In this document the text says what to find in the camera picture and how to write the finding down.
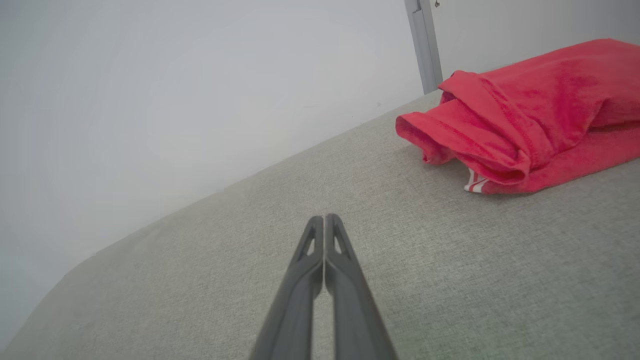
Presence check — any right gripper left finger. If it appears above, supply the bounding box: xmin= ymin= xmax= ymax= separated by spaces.
xmin=249 ymin=215 xmax=325 ymax=360

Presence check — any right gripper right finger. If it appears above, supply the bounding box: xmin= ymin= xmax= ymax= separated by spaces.
xmin=324 ymin=213 xmax=400 ymax=360

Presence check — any red white basketball jersey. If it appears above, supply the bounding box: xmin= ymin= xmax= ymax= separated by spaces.
xmin=395 ymin=38 xmax=640 ymax=195

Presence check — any grey metal frame post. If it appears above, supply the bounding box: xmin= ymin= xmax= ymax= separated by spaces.
xmin=404 ymin=0 xmax=444 ymax=95

